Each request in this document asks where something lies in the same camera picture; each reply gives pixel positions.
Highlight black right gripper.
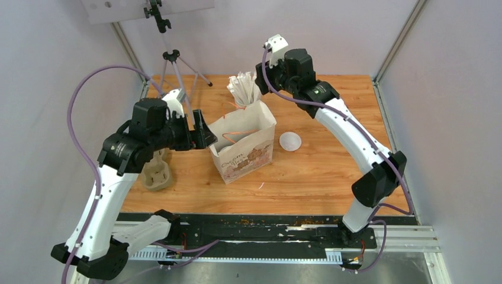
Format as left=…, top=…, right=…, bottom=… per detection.
left=256, top=53, right=298, bottom=95

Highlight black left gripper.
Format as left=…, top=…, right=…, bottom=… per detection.
left=150, top=108, right=218, bottom=151

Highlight paper takeout bag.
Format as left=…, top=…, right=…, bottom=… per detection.
left=209, top=101, right=276, bottom=185

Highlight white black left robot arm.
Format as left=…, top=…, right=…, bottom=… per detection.
left=51, top=98, right=217, bottom=280

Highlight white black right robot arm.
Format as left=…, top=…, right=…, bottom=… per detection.
left=255, top=44, right=409, bottom=247

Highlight white cup of straws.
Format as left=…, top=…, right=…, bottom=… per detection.
left=227, top=72, right=262, bottom=107

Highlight white perforated board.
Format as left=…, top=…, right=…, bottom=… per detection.
left=81, top=0, right=215, bottom=24

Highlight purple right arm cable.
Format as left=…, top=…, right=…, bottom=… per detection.
left=261, top=45, right=414, bottom=274

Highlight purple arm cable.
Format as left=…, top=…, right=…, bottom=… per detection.
left=261, top=45, right=414, bottom=274
left=60, top=64, right=220, bottom=284

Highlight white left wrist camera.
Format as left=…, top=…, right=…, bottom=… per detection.
left=162, top=88, right=186, bottom=118

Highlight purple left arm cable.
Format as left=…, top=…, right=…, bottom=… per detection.
left=60, top=64, right=220, bottom=284

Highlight camera tripod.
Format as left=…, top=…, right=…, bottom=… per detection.
left=143, top=1, right=213, bottom=120

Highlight aluminium rail frame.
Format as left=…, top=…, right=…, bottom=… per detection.
left=70, top=219, right=442, bottom=284

